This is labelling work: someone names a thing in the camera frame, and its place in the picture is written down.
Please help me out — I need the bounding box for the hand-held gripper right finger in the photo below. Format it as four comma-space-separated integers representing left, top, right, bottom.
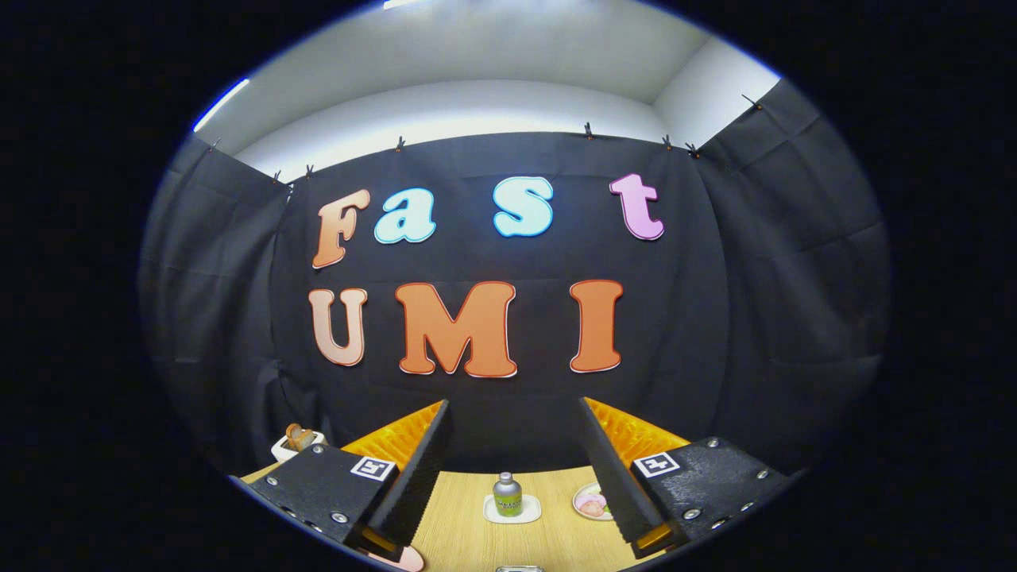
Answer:
578, 396, 803, 560

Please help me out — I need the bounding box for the white square coaster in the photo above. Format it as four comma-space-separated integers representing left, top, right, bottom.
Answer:
483, 494, 543, 525

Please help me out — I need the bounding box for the cream toaster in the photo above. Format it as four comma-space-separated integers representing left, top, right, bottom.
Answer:
271, 429, 328, 464

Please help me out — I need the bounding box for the pink round plate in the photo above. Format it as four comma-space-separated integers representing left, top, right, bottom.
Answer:
362, 544, 425, 572

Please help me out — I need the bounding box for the row of small clips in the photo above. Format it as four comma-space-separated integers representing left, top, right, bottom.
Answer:
207, 94, 765, 185

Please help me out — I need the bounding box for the green soda bottle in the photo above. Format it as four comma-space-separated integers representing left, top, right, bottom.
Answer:
493, 472, 524, 518

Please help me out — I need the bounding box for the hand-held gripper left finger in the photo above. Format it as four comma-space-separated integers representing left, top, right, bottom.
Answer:
230, 400, 450, 563

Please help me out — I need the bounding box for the white oval dish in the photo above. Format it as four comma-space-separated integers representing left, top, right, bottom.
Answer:
572, 482, 617, 522

